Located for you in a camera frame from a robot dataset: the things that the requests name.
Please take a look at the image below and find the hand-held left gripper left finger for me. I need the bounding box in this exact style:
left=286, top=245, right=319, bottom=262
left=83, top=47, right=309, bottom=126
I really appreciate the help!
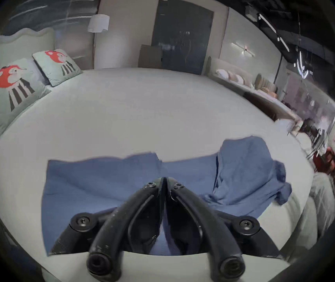
left=49, top=177, right=166, bottom=278

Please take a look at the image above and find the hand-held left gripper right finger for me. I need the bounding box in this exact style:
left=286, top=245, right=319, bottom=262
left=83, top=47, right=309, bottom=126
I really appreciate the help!
left=166, top=177, right=281, bottom=281

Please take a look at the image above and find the blue shirt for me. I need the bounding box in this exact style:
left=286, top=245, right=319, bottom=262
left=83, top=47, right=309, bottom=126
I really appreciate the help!
left=41, top=136, right=292, bottom=256

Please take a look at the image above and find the bed with white sheet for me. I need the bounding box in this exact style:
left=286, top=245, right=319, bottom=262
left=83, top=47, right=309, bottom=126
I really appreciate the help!
left=0, top=67, right=318, bottom=282

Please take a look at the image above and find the beige sofa with cushions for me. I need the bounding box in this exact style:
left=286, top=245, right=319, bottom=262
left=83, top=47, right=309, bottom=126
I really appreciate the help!
left=206, top=57, right=302, bottom=121

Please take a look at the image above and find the pale green fox print pillow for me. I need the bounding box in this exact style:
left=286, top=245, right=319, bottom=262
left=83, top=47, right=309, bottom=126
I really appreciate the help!
left=0, top=58, right=52, bottom=137
left=32, top=49, right=83, bottom=87

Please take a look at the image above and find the brown cardboard carton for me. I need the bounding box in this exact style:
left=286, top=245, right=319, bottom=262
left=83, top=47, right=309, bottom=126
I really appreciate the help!
left=138, top=45, right=163, bottom=69

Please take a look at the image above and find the white shade floor lamp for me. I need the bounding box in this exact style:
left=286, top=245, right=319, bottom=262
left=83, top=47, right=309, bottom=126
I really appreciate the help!
left=87, top=14, right=110, bottom=70

